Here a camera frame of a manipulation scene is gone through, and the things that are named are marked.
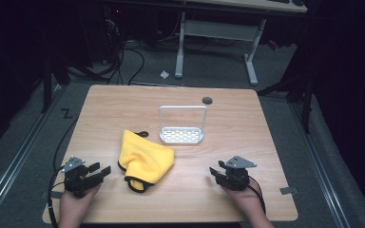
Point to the red object under desk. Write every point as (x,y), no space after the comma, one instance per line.
(273,45)

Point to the black metal stand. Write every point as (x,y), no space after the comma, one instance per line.
(304,98)
(47,85)

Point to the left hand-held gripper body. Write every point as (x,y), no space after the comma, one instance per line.
(76,182)

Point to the yellow and grey microfibre cloth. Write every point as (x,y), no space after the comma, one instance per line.
(145,158)

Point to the white desk with metal legs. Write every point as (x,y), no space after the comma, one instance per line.
(218,30)

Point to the grey tape strip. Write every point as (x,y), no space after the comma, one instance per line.
(288,190)
(55,194)

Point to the person's right hand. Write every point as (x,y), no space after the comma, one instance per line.
(248,201)

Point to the person's left hand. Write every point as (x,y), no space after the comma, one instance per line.
(74,207)

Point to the black table grommet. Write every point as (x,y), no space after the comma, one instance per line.
(207,101)

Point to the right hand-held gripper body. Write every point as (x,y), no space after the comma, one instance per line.
(237,177)

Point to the metal floor rail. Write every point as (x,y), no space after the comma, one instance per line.
(15,161)
(318,164)

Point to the white paper scrap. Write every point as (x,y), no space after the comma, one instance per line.
(164,74)

